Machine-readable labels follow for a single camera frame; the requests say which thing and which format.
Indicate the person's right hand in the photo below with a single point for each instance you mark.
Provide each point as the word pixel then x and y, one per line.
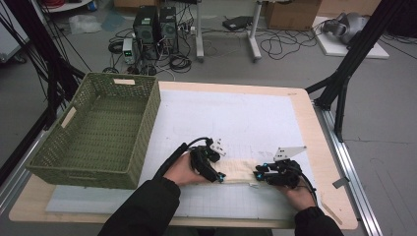
pixel 303 198

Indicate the black metal frame stand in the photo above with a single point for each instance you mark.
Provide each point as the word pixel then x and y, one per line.
pixel 52 65
pixel 357 55

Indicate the white round table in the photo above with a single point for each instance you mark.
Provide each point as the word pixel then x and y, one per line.
pixel 65 7

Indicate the white floor board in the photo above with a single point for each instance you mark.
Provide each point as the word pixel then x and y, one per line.
pixel 334 49

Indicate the cream egg print cloth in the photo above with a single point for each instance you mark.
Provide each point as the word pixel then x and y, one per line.
pixel 239 170

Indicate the aluminium rail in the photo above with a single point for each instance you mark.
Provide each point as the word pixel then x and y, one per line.
pixel 16 183
pixel 347 164

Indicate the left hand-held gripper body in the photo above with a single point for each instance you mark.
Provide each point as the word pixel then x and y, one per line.
pixel 203 157

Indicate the white desk leg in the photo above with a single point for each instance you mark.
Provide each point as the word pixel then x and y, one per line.
pixel 254 36
pixel 199 32

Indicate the brown cardboard box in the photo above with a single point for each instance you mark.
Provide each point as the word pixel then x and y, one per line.
pixel 134 3
pixel 291 14

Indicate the white grid mat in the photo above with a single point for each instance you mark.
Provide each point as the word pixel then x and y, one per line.
pixel 229 114

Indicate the black computer tower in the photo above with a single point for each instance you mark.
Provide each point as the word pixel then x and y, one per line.
pixel 144 26
pixel 168 29

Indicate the clear plastic bag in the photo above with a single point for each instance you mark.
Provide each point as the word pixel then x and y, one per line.
pixel 83 24

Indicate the thin wooden strip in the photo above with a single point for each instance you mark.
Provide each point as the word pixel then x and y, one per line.
pixel 331 213

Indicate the flat black device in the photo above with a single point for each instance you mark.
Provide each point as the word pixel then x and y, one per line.
pixel 237 23

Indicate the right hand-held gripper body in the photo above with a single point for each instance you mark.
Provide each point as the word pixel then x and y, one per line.
pixel 285 173

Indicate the grey rounded device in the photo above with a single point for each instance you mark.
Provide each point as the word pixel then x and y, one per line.
pixel 350 26

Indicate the small white power unit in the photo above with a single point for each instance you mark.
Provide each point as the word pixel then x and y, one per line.
pixel 128 49

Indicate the green woven basket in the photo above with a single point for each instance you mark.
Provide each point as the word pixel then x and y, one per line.
pixel 105 131

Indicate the person's left hand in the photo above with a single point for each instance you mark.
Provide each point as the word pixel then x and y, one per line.
pixel 180 172

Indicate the grey tape piece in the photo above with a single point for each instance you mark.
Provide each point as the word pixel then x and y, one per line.
pixel 341 183

